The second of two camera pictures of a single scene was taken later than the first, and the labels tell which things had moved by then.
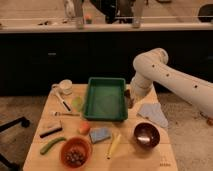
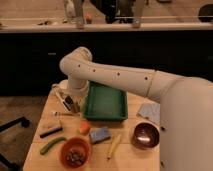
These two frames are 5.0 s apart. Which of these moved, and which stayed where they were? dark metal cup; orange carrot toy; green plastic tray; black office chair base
Moved: dark metal cup
Stayed: black office chair base; orange carrot toy; green plastic tray
